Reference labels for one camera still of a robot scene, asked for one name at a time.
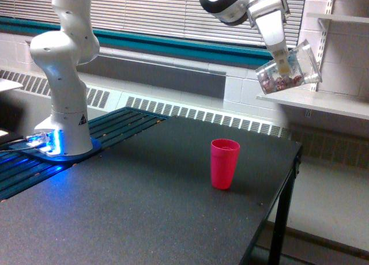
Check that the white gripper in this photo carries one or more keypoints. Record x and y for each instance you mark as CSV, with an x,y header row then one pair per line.
x,y
269,17

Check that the clear plastic cup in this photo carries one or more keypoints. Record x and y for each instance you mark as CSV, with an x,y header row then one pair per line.
x,y
301,61

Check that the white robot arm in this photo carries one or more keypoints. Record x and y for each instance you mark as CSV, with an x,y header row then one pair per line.
x,y
58,53

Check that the small colourful pieces in cup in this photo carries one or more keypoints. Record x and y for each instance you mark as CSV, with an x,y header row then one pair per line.
x,y
271,85

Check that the white radiator vent cover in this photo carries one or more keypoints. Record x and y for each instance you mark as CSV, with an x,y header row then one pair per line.
x,y
108,100

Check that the pink plastic cup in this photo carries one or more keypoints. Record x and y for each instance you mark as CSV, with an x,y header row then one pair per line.
x,y
223,162

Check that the window blinds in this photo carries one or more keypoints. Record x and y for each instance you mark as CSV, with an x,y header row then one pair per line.
x,y
185,19

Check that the black table leg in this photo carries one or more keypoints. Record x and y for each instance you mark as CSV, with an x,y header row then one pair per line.
x,y
284,203

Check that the white lower wall shelf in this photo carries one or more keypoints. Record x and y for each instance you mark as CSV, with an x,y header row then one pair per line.
x,y
338,104

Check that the white wall shelf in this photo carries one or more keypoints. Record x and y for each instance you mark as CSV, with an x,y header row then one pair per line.
x,y
338,18
338,104

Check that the white shelf bracket rail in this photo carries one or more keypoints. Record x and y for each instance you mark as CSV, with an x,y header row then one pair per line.
x,y
324,23

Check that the white upper wall shelf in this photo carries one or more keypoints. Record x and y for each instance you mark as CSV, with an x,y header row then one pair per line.
x,y
338,18

